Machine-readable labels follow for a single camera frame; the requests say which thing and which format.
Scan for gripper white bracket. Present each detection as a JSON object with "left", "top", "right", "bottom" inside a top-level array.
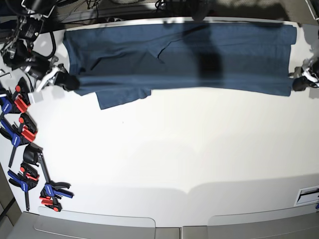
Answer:
[
  {"left": 28, "top": 63, "right": 80, "bottom": 104},
  {"left": 289, "top": 57, "right": 319, "bottom": 92}
]

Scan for blue T-shirt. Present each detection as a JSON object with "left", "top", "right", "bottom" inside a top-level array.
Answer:
[{"left": 63, "top": 23, "right": 297, "bottom": 110}]

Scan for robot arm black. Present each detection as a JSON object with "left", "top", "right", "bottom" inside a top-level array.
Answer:
[{"left": 0, "top": 0, "right": 79, "bottom": 104}]

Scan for blue red clamp top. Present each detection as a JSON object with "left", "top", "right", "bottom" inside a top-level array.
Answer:
[{"left": 0, "top": 77, "right": 30, "bottom": 119}]

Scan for blue red clamp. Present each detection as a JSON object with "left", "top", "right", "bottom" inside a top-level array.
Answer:
[
  {"left": 23, "top": 144, "right": 74, "bottom": 212},
  {"left": 0, "top": 77, "right": 30, "bottom": 119},
  {"left": 7, "top": 161, "right": 39, "bottom": 212},
  {"left": 0, "top": 113, "right": 37, "bottom": 168}
]

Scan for blue red clamp bottom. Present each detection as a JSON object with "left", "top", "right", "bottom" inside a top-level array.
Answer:
[{"left": 23, "top": 144, "right": 74, "bottom": 212}]

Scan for grey chair backs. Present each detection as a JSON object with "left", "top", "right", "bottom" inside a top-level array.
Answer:
[{"left": 7, "top": 213, "right": 319, "bottom": 239}]

